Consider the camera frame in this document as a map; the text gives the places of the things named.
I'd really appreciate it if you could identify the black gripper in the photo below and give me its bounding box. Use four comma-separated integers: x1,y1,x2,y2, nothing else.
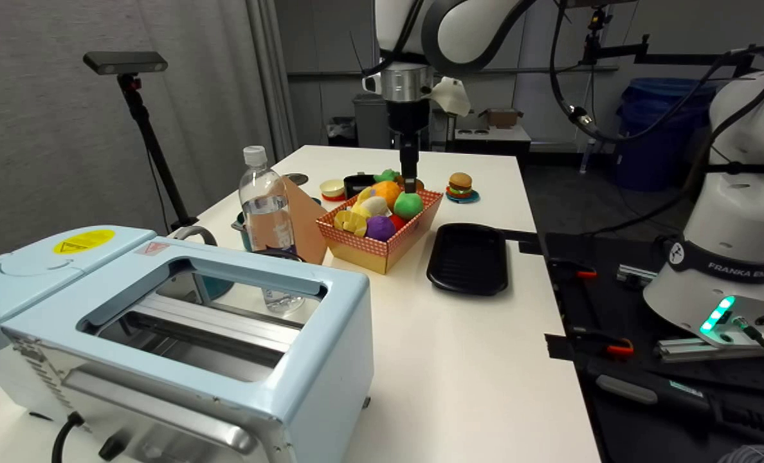
386,99,432,184

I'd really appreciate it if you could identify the orange plush toy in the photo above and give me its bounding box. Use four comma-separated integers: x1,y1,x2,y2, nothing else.
370,179,406,210

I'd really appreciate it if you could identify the toy burger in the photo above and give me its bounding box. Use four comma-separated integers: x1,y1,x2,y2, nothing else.
446,171,476,201

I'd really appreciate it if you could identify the white yellow plush toy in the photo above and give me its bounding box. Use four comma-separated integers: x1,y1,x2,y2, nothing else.
357,194,391,221

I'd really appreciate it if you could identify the purple eggplant plush toy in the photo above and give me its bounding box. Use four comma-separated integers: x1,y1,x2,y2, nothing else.
366,213,400,246

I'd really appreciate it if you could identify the red checkered cardboard box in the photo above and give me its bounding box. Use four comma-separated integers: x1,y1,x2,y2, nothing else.
277,172,446,279

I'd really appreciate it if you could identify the black oven tray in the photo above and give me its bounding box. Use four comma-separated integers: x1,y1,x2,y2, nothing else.
424,221,512,298

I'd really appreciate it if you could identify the light blue toaster oven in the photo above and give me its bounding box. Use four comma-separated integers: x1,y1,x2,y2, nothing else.
0,221,378,463

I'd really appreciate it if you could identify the blue round plate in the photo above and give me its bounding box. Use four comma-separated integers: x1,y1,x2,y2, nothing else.
442,186,483,210

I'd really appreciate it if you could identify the clear plastic water bottle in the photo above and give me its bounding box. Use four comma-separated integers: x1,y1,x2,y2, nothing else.
235,143,302,260

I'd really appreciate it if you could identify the black orange clamp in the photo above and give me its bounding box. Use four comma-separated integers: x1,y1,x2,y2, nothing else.
558,266,604,287
566,328,639,364

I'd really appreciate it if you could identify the blue plastic bin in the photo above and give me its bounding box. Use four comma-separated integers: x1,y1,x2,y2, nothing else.
616,78,720,194

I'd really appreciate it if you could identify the black pot with handle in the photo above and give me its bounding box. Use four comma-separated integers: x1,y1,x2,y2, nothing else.
342,172,382,198

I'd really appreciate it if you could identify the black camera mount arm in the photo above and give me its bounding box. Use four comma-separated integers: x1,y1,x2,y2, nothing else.
580,0,764,71

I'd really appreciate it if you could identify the black camera on tripod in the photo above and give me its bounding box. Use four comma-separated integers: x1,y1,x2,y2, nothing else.
81,49,202,231

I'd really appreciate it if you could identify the black power cord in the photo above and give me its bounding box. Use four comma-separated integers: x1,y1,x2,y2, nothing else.
49,410,87,463

